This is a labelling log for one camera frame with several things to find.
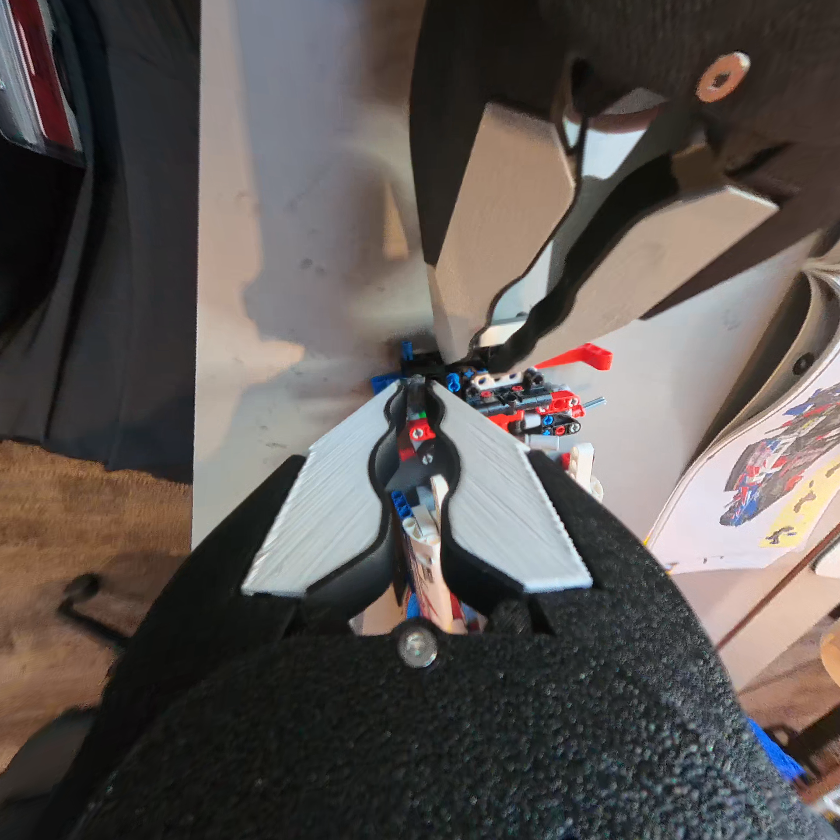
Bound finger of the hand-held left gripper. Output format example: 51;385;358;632
428;102;580;363
491;154;783;375

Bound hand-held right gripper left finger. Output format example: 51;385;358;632
241;381;404;614

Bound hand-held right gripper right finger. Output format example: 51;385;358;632
428;381;595;614

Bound toy brick race car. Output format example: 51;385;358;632
369;340;614;636

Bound black brick assembly blue pins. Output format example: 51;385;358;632
398;340;448;380

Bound grey desk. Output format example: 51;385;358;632
192;0;840;697

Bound open instruction booklet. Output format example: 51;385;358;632
646;256;840;575

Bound blue storage bin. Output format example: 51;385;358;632
748;718;808;798

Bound red black printed box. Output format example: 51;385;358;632
0;0;86;165

